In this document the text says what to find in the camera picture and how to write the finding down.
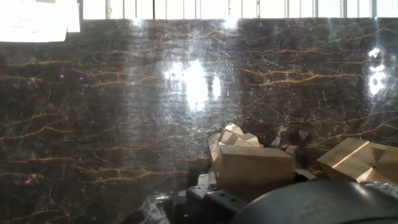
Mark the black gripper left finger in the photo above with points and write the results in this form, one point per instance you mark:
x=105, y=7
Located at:
x=202, y=202

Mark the white paper sheet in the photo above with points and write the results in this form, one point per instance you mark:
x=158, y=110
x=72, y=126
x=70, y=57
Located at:
x=34, y=18

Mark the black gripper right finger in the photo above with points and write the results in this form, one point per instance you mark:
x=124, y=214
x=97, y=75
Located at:
x=304, y=174

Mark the dark marble pattern mat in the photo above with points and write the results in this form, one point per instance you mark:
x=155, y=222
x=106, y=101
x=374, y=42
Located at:
x=93, y=124

